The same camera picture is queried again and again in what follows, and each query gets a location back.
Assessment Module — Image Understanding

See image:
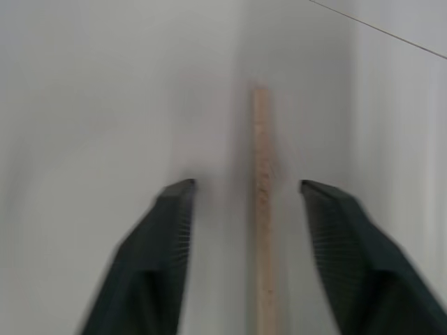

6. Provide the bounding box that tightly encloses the wooden chopstick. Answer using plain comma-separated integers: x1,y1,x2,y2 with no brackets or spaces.
251,88,273,335

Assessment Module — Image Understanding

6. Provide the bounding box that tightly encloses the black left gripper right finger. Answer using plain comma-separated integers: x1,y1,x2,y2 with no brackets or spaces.
300,179,447,335

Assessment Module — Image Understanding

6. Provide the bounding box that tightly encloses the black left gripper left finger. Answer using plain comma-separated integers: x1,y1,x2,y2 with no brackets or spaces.
77,178,197,335

